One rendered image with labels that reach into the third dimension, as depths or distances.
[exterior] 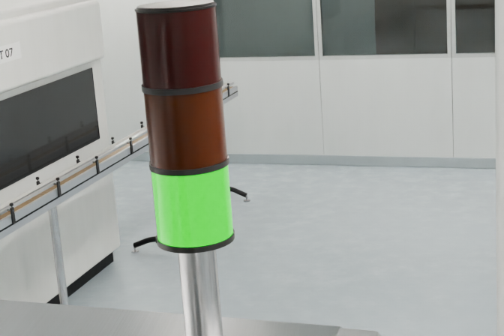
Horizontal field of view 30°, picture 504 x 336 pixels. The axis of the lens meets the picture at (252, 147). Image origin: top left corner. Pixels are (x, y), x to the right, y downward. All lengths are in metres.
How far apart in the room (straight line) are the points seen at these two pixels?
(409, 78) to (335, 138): 0.92
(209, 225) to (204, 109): 0.07
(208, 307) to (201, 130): 0.12
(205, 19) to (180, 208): 0.12
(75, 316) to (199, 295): 0.18
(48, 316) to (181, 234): 0.22
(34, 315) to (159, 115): 0.27
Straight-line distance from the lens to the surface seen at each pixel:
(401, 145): 8.87
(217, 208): 0.59
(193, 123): 0.57
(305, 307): 5.94
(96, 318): 0.76
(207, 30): 0.57
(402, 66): 8.71
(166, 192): 0.58
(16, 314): 0.79
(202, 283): 0.61
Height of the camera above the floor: 2.40
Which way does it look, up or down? 14 degrees down
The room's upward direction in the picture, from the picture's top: 4 degrees counter-clockwise
